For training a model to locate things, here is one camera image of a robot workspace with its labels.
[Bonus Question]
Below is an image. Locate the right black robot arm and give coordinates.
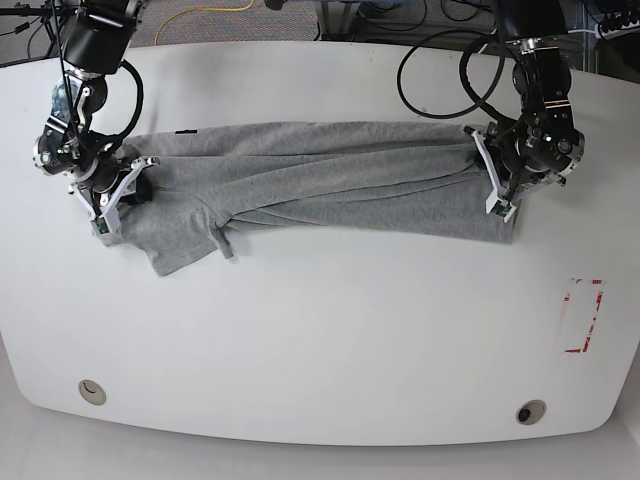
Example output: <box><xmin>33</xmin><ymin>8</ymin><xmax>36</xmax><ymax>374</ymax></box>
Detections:
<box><xmin>34</xmin><ymin>1</ymin><xmax>156</xmax><ymax>233</ymax></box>

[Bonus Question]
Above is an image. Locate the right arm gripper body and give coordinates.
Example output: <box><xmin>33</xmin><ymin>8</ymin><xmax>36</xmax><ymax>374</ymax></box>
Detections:
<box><xmin>68</xmin><ymin>156</ymin><xmax>159</xmax><ymax>223</ymax></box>

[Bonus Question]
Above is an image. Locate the right table cable grommet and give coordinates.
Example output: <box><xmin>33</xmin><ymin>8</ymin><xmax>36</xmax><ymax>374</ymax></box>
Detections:
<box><xmin>516</xmin><ymin>399</ymin><xmax>547</xmax><ymax>426</ymax></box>

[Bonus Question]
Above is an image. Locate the black tripod stand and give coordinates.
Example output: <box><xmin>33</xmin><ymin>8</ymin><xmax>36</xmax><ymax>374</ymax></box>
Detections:
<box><xmin>1</xmin><ymin>1</ymin><xmax>79</xmax><ymax>60</ymax></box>

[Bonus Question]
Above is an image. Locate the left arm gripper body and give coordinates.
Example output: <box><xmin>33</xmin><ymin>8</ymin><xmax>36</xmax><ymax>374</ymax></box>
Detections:
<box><xmin>463</xmin><ymin>125</ymin><xmax>566</xmax><ymax>208</ymax></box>

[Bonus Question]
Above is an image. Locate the aluminium frame rail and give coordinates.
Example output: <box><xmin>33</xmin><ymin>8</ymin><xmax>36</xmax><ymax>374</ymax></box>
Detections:
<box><xmin>314</xmin><ymin>1</ymin><xmax>361</xmax><ymax>41</ymax></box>

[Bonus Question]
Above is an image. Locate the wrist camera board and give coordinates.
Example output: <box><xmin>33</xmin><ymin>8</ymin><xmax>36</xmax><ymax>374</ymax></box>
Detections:
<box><xmin>91</xmin><ymin>212</ymin><xmax>124</xmax><ymax>247</ymax></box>
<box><xmin>485</xmin><ymin>196</ymin><xmax>518</xmax><ymax>223</ymax></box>

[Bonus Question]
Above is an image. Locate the left table cable grommet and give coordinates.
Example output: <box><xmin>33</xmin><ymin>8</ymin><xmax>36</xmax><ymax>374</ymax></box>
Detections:
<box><xmin>78</xmin><ymin>380</ymin><xmax>107</xmax><ymax>406</ymax></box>

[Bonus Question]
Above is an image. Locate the yellow cable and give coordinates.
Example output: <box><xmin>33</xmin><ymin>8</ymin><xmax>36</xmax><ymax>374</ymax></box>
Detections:
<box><xmin>153</xmin><ymin>0</ymin><xmax>257</xmax><ymax>46</ymax></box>

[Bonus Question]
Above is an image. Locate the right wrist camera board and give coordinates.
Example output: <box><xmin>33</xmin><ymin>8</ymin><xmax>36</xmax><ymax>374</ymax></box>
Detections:
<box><xmin>91</xmin><ymin>212</ymin><xmax>124</xmax><ymax>247</ymax></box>

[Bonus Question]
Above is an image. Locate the white power strip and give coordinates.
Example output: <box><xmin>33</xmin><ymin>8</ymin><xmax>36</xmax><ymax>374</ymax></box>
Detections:
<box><xmin>596</xmin><ymin>10</ymin><xmax>639</xmax><ymax>40</ymax></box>

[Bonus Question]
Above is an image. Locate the grey HUGO T-shirt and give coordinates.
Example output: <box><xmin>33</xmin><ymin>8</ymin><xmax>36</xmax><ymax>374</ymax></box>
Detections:
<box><xmin>117</xmin><ymin>122</ymin><xmax>514</xmax><ymax>276</ymax></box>

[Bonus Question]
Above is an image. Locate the red tape rectangle marking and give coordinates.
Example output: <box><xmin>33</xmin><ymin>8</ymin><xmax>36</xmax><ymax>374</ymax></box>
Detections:
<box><xmin>558</xmin><ymin>278</ymin><xmax>604</xmax><ymax>354</ymax></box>

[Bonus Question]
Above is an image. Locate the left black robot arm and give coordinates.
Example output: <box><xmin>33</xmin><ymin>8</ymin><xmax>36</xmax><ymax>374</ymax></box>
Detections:
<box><xmin>458</xmin><ymin>1</ymin><xmax>585</xmax><ymax>219</ymax></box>

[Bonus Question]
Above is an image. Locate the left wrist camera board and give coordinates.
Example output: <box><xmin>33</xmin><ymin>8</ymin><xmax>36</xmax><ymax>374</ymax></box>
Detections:
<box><xmin>485</xmin><ymin>196</ymin><xmax>518</xmax><ymax>223</ymax></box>

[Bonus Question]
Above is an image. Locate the table cable grommet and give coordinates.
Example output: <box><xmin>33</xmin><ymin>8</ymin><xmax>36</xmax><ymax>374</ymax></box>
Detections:
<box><xmin>516</xmin><ymin>399</ymin><xmax>547</xmax><ymax>426</ymax></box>
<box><xmin>78</xmin><ymin>380</ymin><xmax>107</xmax><ymax>406</ymax></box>

